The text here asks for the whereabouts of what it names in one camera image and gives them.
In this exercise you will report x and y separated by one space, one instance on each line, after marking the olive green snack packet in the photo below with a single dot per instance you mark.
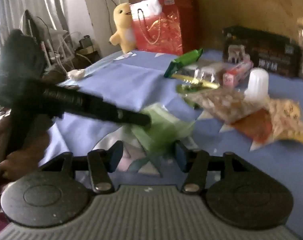
187 93

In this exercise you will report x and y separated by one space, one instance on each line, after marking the crumpled white tissue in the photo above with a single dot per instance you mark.
76 75

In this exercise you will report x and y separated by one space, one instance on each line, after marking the yellow plush toy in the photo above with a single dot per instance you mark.
124 27

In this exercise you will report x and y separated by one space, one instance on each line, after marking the pink snack box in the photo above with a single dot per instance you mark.
237 73

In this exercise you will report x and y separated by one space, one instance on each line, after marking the red gift bag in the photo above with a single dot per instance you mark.
164 27

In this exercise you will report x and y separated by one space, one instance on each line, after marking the blue printed bedsheet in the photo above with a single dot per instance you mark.
126 82

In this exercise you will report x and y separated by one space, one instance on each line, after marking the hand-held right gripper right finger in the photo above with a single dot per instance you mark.
182 157

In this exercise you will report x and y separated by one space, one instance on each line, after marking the light green snack packet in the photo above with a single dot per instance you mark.
164 127

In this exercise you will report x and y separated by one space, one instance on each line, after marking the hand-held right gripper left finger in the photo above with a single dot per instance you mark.
115 157

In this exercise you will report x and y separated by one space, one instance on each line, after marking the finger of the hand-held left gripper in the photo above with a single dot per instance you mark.
136 120

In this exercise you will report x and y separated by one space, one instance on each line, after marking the person's left hand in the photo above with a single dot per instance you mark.
29 157

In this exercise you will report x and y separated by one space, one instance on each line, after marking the orange snack packet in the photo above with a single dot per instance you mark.
256 125

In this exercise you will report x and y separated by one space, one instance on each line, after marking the black tin box sheep print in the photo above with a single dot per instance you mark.
266 52

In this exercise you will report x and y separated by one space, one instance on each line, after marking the green foil snack packet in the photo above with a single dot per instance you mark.
184 61

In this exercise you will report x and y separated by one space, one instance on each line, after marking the brown cardboard panel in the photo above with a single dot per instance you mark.
244 5

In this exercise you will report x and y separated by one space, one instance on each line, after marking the clear yellow-print snack bag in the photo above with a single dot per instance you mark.
289 115

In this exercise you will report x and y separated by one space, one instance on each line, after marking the small dark container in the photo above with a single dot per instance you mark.
86 45

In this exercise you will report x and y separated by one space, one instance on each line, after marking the white translucent plastic cup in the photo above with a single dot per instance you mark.
257 82

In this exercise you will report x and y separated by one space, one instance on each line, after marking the clear bag of nuts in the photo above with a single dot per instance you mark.
221 105

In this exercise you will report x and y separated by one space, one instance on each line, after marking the clear gold-edged biscuit packet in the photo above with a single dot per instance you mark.
199 73

